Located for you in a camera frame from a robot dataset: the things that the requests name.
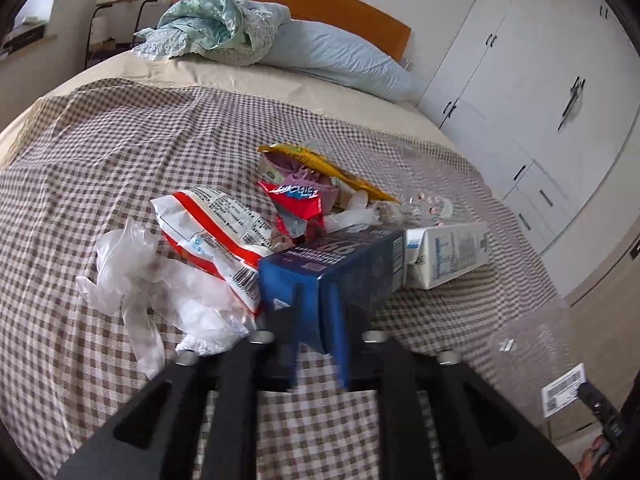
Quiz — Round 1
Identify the clear bag with label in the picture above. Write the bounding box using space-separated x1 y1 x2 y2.
488 298 579 426

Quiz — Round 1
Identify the wooden door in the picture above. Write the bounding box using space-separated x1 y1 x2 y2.
570 240 639 408

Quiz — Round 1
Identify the red white snack bag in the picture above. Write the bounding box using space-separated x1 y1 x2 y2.
151 186 281 315

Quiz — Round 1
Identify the blue carton box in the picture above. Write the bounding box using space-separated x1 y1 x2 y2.
258 224 406 363

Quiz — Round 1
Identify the wooden headboard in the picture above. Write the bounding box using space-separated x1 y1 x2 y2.
170 0 414 64

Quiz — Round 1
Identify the clear plastic bag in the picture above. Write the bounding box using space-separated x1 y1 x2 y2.
76 218 256 378

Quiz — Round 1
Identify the green floral blanket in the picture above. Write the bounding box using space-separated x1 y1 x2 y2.
132 0 291 66

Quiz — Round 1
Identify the clear plastic bottle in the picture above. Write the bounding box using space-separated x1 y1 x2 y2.
373 192 454 228

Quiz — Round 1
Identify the beige bed sheet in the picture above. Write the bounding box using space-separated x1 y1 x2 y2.
1 52 471 196

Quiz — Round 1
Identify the white milk carton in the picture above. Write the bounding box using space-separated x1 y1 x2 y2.
406 222 489 290

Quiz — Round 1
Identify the cluttered window sill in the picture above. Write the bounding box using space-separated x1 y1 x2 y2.
1 16 58 60

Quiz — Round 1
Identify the yellow snack bag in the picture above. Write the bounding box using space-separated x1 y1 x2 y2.
257 143 398 203

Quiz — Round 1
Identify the white wardrobe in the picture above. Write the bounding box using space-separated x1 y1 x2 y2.
421 0 639 252

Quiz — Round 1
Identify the right hand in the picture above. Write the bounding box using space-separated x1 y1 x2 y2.
576 434 612 480

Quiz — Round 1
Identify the red crumpled wrapper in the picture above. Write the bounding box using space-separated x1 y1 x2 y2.
258 181 338 240

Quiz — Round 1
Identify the black side table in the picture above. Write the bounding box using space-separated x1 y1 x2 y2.
84 0 162 70

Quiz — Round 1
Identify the small white plastic bag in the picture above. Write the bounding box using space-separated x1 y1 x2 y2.
323 190 380 233

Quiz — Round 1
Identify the checkered bed cover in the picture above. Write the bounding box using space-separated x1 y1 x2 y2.
1 79 556 479

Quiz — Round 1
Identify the light blue pillow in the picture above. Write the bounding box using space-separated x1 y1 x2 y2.
260 20 420 103

